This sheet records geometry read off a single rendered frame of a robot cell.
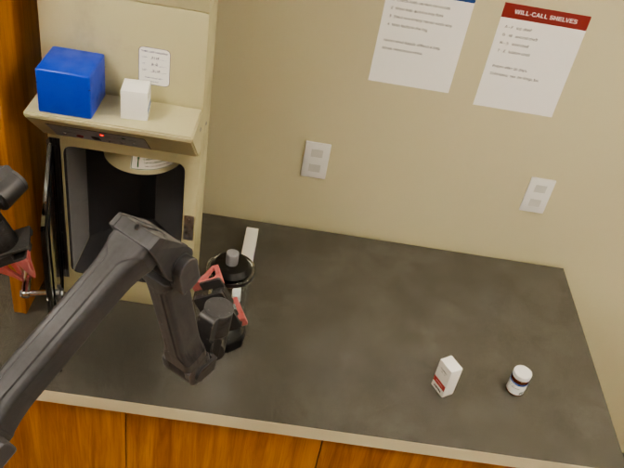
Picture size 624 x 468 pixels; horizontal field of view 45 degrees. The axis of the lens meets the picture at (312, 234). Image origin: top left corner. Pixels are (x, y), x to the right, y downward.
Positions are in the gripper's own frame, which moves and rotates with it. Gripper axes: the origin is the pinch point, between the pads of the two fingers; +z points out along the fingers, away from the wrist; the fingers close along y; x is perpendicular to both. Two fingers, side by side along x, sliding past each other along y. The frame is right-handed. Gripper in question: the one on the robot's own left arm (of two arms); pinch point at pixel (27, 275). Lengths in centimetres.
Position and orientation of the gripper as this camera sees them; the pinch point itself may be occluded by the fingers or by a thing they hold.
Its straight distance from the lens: 160.6
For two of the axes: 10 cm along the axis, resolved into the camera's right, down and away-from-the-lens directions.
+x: 2.3, 6.3, -7.4
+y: -9.4, 3.3, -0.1
